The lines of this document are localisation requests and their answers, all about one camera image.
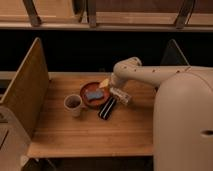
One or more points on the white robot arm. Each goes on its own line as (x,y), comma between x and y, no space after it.
(182,115)

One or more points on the yellow sponge block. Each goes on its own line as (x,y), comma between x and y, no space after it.
(104,83)

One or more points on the blue sponge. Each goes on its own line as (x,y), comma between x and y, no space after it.
(94,95)

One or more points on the black striped case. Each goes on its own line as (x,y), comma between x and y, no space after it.
(106,109)

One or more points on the white paper cup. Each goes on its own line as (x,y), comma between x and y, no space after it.
(73,103)

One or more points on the right dark side panel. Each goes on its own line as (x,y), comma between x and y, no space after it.
(173,55)

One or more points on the left wooden side panel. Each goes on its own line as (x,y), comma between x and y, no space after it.
(23,99)

